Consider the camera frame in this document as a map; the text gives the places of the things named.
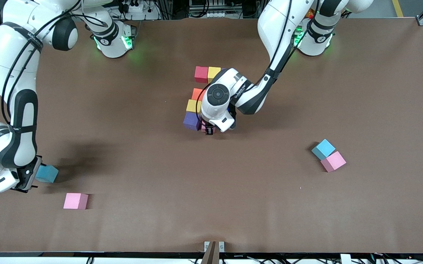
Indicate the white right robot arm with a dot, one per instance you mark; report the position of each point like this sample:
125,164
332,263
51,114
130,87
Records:
13,110

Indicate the white power strip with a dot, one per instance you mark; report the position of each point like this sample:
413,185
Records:
145,15

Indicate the red foam cube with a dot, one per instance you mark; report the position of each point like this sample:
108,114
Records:
201,74

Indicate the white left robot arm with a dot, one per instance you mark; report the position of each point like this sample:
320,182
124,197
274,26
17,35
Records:
218,93

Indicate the pink foam cube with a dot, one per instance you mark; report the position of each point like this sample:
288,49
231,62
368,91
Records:
333,160
204,127
73,201

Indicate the yellow foam cube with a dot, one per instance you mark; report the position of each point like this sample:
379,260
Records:
213,73
193,106

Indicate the white terminal strip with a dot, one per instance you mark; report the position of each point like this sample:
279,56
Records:
218,14

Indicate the blue foam cube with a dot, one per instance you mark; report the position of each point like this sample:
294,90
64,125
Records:
323,148
48,173

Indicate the brown table cover sheet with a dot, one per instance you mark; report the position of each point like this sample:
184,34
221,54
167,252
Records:
211,201

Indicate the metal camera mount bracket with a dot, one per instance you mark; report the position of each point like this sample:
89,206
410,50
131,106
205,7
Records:
214,253

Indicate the purple foam cube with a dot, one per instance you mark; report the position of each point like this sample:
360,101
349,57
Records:
191,121

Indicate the orange foam cube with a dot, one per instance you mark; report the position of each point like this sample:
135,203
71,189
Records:
196,93

